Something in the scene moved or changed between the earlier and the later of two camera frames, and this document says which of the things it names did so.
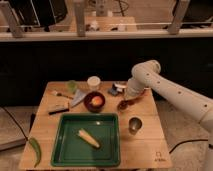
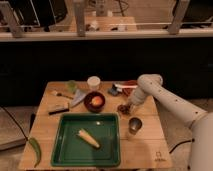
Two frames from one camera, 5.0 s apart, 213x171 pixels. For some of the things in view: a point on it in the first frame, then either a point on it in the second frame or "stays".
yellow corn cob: [88, 138] stays
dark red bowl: [94, 101] stays
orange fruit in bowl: [97, 101] stays
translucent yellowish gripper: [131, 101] -> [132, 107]
